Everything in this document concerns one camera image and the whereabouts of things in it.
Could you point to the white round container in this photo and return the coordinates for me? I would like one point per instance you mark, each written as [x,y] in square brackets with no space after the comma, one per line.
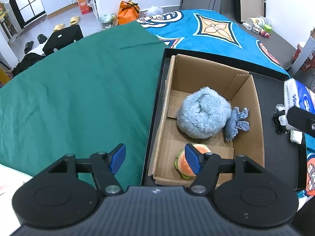
[259,20]

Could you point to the green cloth sheet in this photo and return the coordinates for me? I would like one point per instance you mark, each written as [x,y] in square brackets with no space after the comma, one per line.
[85,98]

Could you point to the orange cardboard box on floor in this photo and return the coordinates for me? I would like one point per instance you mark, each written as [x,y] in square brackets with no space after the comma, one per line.
[84,6]

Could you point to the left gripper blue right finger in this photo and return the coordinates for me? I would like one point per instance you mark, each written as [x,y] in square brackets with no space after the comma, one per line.
[206,167]

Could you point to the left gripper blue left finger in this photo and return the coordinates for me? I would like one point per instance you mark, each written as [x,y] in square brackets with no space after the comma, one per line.
[104,167]

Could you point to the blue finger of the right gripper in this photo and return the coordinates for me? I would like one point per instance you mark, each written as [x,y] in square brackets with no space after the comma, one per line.
[301,120]

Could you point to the blue tissue pack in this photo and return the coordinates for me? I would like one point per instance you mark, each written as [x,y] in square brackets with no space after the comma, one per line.
[297,94]

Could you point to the grey fluffy plush toy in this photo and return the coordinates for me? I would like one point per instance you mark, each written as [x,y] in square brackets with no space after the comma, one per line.
[203,114]

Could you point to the blue denim fabric piece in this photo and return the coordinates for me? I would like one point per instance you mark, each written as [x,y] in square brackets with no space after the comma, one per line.
[237,122]

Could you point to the white plastic bag on floor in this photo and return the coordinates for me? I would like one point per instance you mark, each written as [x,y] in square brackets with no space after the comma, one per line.
[153,11]

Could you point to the orange gift bag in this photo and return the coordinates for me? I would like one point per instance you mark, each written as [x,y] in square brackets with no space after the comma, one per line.
[128,12]

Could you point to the blue patterned blanket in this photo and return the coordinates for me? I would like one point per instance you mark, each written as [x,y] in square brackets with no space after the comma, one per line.
[209,35]

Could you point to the yellow slipper left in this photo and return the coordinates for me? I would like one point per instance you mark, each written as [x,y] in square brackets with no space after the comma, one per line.
[58,27]

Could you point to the brown cardboard box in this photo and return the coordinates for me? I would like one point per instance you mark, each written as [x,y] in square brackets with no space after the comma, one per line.
[186,75]

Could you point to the black framed glass door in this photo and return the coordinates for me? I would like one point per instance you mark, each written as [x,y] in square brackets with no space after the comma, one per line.
[26,11]

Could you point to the yellow slipper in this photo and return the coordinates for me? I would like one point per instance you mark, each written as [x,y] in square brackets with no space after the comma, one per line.
[58,27]
[74,20]

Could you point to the yellow slipper right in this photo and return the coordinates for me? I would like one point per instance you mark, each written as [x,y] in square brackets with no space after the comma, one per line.
[74,20]

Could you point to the grey mattress pad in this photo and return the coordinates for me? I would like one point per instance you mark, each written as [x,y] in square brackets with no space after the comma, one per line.
[277,46]

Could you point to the green lidded jar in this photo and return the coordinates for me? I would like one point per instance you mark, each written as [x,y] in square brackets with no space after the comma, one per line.
[267,28]

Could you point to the black shallow tray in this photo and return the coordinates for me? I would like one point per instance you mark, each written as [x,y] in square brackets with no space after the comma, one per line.
[284,159]

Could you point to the black shoe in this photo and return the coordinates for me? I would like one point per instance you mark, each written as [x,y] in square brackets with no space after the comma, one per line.
[28,47]

